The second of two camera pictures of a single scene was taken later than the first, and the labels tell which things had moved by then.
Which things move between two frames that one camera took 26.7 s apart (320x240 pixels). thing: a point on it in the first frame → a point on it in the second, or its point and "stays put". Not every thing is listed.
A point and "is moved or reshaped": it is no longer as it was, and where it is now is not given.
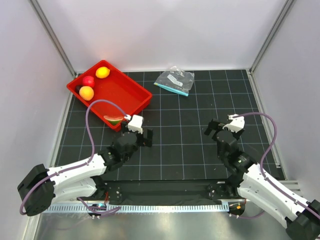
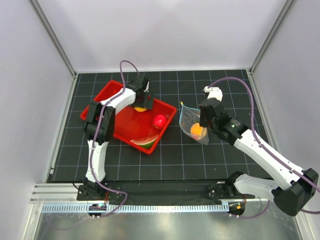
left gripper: (148, 140) → (148, 102)
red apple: (88, 80) → (159, 121)
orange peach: (86, 93) → (197, 131)
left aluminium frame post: (37, 9) stays put
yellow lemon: (102, 72) → (140, 109)
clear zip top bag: (175, 80) → (189, 124)
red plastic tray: (130, 98) is moved or reshaped
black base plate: (163, 192) stays put
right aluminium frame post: (287, 6) stays put
